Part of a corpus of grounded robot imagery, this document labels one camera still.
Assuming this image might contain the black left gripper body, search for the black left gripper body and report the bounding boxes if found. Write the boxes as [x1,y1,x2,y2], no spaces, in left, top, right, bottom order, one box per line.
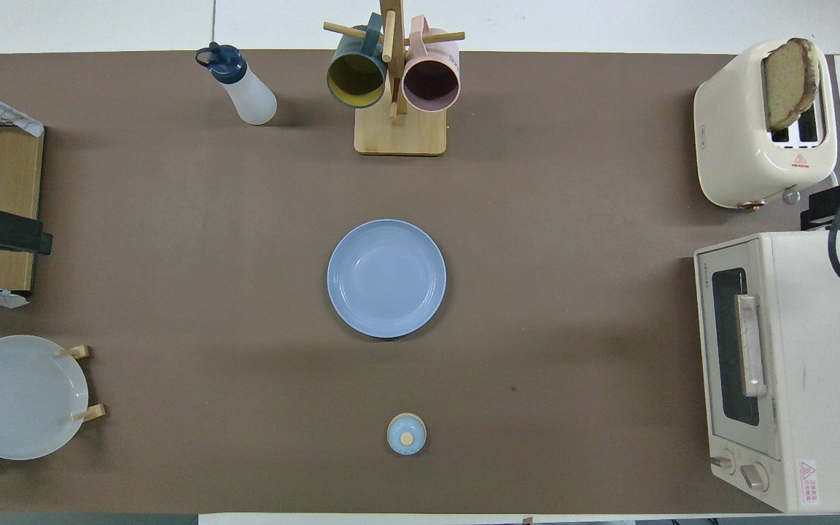
[0,206,53,256]

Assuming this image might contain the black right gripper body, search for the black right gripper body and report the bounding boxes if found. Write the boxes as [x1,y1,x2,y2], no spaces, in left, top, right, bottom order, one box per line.
[801,179,840,230]

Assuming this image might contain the brown bread slice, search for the brown bread slice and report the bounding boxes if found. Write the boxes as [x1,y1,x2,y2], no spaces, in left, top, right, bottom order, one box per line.
[761,38,822,132]

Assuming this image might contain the translucent bottle with blue cap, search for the translucent bottle with blue cap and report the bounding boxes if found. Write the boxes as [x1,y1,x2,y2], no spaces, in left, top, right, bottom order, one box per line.
[195,42,278,126]

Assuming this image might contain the wooden plate rack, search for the wooden plate rack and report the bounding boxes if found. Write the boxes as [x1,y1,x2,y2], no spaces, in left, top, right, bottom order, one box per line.
[0,345,106,460]

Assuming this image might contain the grey-blue plate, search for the grey-blue plate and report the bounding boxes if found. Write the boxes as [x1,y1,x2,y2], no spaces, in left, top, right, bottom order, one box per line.
[0,335,90,461]

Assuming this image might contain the blue round plate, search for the blue round plate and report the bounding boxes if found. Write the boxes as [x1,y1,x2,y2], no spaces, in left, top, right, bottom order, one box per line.
[327,219,448,339]

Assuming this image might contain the cream two-slot toaster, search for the cream two-slot toaster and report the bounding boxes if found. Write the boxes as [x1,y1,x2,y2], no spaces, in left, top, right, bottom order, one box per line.
[693,39,839,212]

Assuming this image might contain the white toaster oven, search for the white toaster oven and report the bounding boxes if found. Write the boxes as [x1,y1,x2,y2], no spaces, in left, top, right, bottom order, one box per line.
[693,230,840,514]

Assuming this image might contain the brown table mat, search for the brown table mat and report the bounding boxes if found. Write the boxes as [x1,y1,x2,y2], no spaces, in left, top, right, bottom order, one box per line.
[0,50,840,516]

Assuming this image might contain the dark green mug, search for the dark green mug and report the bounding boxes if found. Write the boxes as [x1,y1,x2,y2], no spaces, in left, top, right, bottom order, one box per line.
[326,12,389,109]

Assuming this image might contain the wooden mug tree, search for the wooden mug tree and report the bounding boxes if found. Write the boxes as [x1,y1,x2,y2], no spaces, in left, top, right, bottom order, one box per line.
[323,0,466,157]

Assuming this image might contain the pink mug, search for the pink mug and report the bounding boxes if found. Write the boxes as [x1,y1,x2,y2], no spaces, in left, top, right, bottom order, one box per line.
[402,15,461,113]

